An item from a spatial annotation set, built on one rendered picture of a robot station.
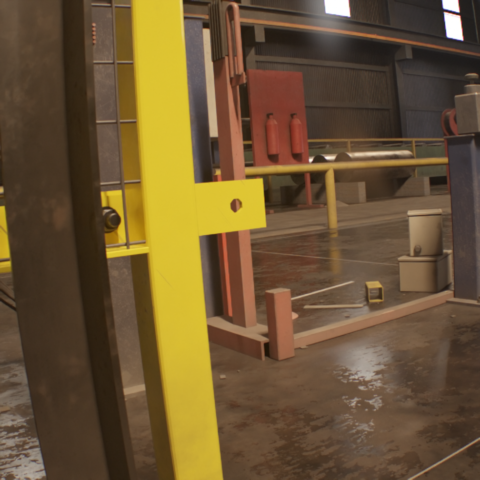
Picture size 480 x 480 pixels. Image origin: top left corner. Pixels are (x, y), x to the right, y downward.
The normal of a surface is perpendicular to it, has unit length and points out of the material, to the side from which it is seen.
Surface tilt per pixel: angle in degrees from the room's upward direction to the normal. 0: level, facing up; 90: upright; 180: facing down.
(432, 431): 0
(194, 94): 90
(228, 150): 90
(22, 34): 90
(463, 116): 90
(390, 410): 0
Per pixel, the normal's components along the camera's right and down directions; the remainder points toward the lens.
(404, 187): -0.83, 0.11
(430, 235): -0.27, 0.10
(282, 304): 0.56, 0.02
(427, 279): -0.55, 0.11
